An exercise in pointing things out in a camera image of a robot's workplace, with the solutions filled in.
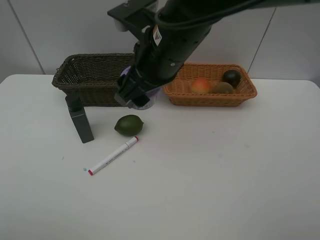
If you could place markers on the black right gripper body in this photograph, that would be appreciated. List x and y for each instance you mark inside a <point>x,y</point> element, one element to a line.
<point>161,54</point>

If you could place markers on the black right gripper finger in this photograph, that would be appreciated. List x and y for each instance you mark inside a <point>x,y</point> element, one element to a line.
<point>141,100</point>
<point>120,97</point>

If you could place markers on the purple lidded round container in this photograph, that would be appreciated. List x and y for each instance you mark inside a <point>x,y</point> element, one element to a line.
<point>152,95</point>

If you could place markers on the red orange peach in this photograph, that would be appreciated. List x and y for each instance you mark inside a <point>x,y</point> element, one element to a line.
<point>200,85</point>

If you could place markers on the brown kiwi fruit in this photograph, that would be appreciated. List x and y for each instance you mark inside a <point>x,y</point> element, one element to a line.
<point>222,88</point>

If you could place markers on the dark green avocado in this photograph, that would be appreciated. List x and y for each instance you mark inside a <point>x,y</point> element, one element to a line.
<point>232,77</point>

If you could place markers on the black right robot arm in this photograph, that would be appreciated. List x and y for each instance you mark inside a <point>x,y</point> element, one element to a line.
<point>185,14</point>

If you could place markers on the green lime fruit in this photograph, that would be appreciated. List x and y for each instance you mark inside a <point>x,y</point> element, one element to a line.
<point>129,125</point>

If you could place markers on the orange wicker basket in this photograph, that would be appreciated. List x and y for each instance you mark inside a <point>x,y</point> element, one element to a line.
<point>180,92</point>

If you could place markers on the dark brown wicker basket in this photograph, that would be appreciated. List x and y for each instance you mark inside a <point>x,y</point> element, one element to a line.
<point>93,76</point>

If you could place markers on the dark green square bottle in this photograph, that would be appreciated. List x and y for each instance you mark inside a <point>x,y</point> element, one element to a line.
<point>79,117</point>

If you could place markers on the white marker with red caps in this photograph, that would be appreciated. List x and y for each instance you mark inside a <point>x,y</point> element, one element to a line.
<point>111,157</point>

